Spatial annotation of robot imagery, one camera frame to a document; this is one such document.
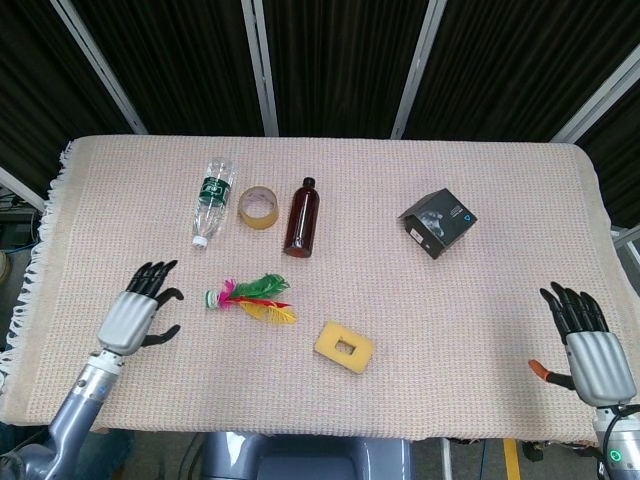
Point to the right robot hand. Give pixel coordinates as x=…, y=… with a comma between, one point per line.
x=598, y=363

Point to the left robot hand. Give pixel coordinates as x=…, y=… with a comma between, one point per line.
x=129, y=316

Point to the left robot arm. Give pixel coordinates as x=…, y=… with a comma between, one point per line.
x=70, y=415

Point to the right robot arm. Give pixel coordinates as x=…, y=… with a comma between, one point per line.
x=616, y=440

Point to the colourful feather shuttlecock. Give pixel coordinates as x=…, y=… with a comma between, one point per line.
x=251, y=299

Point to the clear plastic water bottle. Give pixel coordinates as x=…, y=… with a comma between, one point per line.
x=212, y=200

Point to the brown packing tape roll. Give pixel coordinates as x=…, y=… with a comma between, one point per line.
x=258, y=207

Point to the beige woven tablecloth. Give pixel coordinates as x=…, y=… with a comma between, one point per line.
x=320, y=280

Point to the amber brown plastic bottle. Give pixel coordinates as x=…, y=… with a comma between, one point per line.
x=302, y=218

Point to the black cardboard box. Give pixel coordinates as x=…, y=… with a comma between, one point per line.
x=437, y=223

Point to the yellow sponge with hole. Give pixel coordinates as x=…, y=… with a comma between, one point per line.
x=344, y=347

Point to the grey metal partition post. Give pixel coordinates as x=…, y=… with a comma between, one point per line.
x=261, y=65
x=598, y=98
x=20, y=186
x=419, y=65
x=98, y=60

